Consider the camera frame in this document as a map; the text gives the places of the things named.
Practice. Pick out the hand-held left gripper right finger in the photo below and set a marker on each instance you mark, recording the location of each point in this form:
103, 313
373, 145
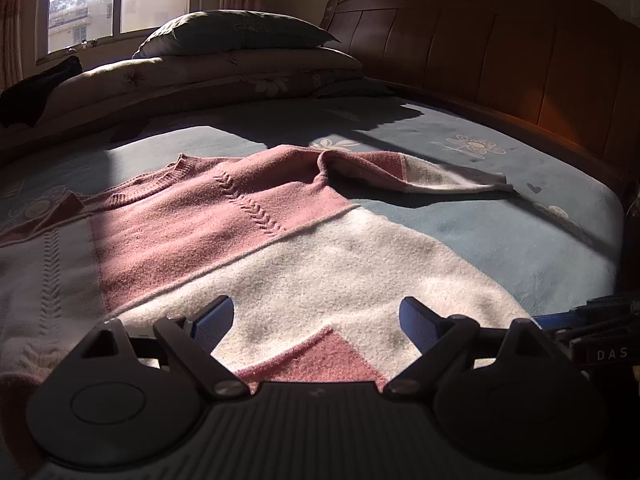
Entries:
420, 320

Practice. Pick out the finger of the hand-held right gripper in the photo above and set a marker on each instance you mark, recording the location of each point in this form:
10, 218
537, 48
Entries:
607, 355
552, 319

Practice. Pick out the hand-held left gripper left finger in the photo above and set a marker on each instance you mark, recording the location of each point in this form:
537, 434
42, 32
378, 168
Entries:
215, 317

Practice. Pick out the pink and white knit sweater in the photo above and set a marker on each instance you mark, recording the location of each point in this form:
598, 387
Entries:
300, 260

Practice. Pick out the small dark flat object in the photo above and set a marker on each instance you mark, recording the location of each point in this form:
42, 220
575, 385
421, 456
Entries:
129, 132

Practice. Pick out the flat grey pillow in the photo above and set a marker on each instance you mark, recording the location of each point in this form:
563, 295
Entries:
352, 89

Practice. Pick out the folded floral quilt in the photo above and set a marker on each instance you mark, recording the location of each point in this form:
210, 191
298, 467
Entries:
200, 75

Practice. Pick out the wooden headboard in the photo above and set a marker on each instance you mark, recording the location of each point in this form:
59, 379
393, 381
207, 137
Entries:
450, 50

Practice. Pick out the grey-green pillow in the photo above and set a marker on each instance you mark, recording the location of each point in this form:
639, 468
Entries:
235, 35

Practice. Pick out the black garment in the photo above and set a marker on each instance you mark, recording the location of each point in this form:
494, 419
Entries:
35, 92

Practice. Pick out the window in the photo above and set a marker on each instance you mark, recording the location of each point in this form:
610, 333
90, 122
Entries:
120, 0

